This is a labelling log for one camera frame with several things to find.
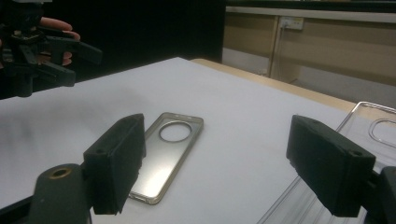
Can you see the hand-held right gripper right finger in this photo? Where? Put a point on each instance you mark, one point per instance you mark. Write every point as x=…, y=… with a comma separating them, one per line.
x=330, y=168

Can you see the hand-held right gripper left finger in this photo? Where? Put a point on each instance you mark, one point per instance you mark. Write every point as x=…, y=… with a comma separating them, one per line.
x=115, y=161

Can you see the clear acrylic display stand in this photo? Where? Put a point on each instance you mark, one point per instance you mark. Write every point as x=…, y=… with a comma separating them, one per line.
x=299, y=202

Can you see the grey phone case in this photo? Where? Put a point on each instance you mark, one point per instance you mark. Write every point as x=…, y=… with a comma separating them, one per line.
x=162, y=168

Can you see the transparent phone case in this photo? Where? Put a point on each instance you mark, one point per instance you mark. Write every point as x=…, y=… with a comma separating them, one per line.
x=364, y=124

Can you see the white table mat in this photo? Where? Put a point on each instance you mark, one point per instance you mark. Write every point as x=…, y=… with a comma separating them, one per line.
x=233, y=124

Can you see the white wall socket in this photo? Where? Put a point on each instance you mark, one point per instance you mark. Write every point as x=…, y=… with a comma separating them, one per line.
x=291, y=23

